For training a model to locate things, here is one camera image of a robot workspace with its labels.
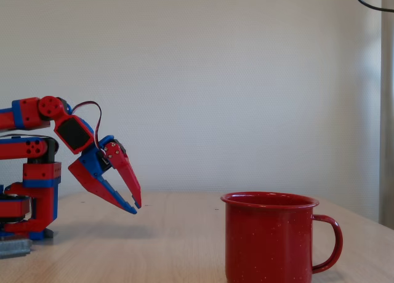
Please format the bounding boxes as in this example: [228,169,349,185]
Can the grey curtain strip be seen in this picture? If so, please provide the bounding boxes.
[378,0,394,231]

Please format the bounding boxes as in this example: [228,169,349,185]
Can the black hanging cable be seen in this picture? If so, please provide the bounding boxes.
[355,0,394,13]

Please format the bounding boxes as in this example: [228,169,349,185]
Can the red white black servo cable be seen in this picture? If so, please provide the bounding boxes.
[72,100,103,151]

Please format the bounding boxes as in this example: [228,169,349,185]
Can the red enamel mug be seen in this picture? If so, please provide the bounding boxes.
[220,191,344,283]

